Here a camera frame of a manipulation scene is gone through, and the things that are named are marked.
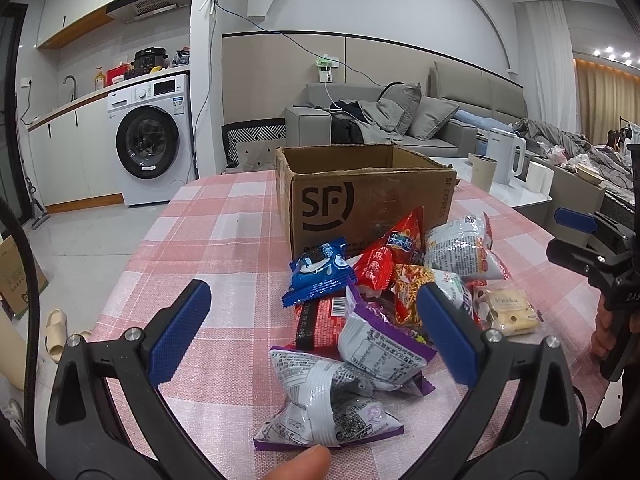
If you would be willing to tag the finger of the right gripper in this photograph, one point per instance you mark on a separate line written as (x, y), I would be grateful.
(582, 261)
(575, 220)

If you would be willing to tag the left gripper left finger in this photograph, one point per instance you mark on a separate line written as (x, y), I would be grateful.
(107, 418)

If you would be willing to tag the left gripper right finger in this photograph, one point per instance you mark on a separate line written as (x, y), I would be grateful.
(518, 419)

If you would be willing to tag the beige cracker pack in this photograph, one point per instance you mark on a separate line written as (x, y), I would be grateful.
(506, 310)

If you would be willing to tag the white red snack bag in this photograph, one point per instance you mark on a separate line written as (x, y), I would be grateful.
(464, 247)

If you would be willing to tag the purple white snack bag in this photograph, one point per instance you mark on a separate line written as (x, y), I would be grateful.
(381, 349)

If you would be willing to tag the silver purple snack bag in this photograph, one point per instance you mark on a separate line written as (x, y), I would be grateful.
(327, 402)

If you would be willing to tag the red triangular chip bag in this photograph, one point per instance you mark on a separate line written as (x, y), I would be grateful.
(375, 268)

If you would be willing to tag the red black noodle pack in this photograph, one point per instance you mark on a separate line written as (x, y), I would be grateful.
(318, 324)

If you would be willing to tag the blue Oreo cookie pack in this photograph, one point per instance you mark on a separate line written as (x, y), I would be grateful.
(319, 272)

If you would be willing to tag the white red balloon glue pack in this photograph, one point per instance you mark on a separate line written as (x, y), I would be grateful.
(454, 289)

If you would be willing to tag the large white noodle snack bag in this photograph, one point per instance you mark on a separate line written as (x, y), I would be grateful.
(408, 279)

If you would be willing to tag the person's right hand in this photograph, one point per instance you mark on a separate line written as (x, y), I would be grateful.
(603, 339)

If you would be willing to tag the person's left hand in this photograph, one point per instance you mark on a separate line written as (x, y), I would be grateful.
(312, 464)

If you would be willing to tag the white marble coffee table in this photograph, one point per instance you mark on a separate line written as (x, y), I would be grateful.
(532, 205)

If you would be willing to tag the toilet paper roll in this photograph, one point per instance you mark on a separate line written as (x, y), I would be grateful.
(539, 178)

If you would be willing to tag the white electric kettle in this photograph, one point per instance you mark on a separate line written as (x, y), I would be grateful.
(508, 150)

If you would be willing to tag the beige slipper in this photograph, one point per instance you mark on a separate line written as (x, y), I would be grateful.
(55, 334)

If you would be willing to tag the beige tumbler cup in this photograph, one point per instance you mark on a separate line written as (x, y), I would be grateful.
(483, 172)

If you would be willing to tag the yellow curtain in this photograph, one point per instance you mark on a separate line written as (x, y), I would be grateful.
(605, 96)

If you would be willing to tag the light blue pillow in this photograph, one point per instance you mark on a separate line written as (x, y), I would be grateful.
(480, 122)

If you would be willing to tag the small cardboard box on floor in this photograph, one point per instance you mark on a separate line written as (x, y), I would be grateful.
(13, 285)

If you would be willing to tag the grey sofa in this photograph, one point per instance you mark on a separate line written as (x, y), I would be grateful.
(308, 123)

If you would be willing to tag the white curtain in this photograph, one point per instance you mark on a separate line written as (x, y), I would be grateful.
(555, 79)

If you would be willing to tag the grey pillow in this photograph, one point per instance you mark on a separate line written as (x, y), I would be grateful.
(408, 98)
(431, 115)

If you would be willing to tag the pink plaid tablecloth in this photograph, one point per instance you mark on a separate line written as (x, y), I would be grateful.
(226, 230)

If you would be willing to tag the grey jacket on sofa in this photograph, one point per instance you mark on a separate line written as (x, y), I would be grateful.
(380, 121)

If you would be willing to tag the SF cardboard box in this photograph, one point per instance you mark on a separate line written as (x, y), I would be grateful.
(356, 191)

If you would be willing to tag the black bag on sofa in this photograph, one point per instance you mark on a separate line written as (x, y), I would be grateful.
(346, 118)

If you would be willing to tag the white lower kitchen cabinet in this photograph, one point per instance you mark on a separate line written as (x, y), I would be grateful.
(74, 156)

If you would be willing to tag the white washing machine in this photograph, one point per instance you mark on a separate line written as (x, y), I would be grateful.
(153, 139)

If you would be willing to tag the black patterned chair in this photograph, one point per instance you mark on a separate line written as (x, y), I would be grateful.
(250, 131)

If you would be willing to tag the kitchen faucet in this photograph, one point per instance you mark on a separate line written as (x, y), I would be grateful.
(70, 83)

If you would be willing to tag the yellow bottle on counter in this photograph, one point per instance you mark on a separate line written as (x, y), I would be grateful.
(99, 79)

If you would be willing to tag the red box on counter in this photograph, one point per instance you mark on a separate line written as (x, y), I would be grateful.
(117, 73)

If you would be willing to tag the white power strip on wall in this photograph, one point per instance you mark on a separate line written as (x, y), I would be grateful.
(325, 65)

